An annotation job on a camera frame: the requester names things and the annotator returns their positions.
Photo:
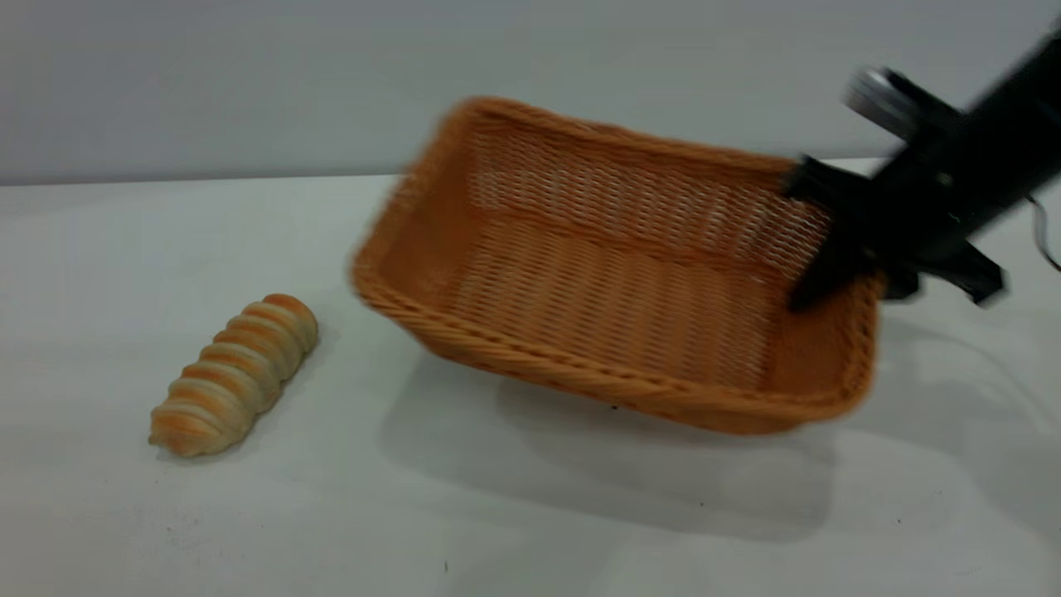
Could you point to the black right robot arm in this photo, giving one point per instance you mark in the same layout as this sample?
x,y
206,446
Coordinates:
x,y
1019,124

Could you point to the striped spiral bread roll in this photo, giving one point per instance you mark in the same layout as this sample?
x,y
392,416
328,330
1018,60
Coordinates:
x,y
232,377

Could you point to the orange woven wicker basket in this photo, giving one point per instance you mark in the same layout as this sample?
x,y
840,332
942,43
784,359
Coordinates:
x,y
580,315

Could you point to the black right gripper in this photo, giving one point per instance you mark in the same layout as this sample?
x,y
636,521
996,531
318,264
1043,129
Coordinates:
x,y
928,199

